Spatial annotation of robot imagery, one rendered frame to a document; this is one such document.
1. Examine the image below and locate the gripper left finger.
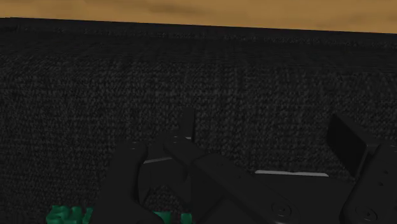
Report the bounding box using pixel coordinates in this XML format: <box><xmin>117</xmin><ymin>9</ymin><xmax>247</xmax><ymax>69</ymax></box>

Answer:
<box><xmin>90</xmin><ymin>108</ymin><xmax>300</xmax><ymax>224</ymax></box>

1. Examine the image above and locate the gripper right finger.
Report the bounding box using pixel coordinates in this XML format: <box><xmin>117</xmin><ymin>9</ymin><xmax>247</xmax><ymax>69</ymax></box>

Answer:
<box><xmin>326</xmin><ymin>113</ymin><xmax>397</xmax><ymax>224</ymax></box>

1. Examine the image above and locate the dark grey fabric sofa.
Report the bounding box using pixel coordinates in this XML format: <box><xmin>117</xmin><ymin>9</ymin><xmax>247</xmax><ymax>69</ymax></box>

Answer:
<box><xmin>0</xmin><ymin>17</ymin><xmax>397</xmax><ymax>224</ymax></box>

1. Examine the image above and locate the green lumpy object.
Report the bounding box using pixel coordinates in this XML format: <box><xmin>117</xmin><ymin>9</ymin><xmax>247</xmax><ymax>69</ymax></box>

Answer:
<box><xmin>45</xmin><ymin>204</ymin><xmax>193</xmax><ymax>224</ymax></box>

